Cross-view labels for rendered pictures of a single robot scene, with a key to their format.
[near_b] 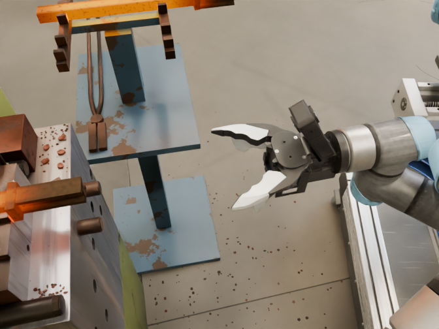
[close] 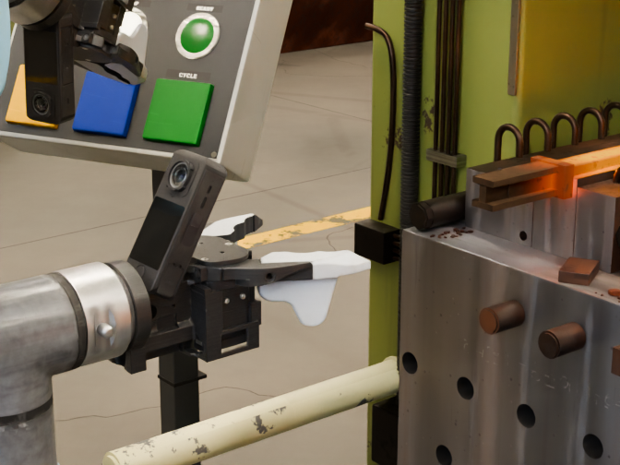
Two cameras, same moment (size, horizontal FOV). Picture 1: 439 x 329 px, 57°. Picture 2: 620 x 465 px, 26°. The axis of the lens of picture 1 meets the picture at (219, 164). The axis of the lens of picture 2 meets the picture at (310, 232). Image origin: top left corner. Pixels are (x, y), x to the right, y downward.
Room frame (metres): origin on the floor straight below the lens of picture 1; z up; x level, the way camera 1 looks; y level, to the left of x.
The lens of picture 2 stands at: (1.34, -0.49, 1.35)
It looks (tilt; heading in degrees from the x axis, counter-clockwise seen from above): 18 degrees down; 154
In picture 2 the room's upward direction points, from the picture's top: straight up
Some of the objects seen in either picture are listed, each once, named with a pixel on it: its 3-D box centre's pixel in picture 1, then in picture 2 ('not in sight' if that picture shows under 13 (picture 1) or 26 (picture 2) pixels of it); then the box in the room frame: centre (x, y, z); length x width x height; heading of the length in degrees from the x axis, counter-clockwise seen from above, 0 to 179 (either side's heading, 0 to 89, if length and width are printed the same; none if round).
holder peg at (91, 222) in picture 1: (90, 226); (502, 316); (0.32, 0.22, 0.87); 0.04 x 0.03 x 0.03; 102
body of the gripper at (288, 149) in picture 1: (303, 160); (179, 300); (0.39, -0.14, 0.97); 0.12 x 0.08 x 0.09; 102
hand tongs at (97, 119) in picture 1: (95, 68); not in sight; (0.89, 0.35, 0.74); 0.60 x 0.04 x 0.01; 12
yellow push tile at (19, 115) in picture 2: not in sight; (40, 97); (-0.26, -0.07, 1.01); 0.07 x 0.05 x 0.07; 37
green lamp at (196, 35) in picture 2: not in sight; (197, 35); (-0.13, 0.09, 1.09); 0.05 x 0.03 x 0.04; 12
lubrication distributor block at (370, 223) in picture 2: not in sight; (376, 241); (-0.13, 0.34, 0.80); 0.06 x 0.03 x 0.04; 12
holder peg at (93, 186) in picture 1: (89, 189); (562, 339); (0.40, 0.24, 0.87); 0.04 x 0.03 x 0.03; 102
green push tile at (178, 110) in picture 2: not in sight; (179, 113); (-0.10, 0.06, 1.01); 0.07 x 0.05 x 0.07; 37
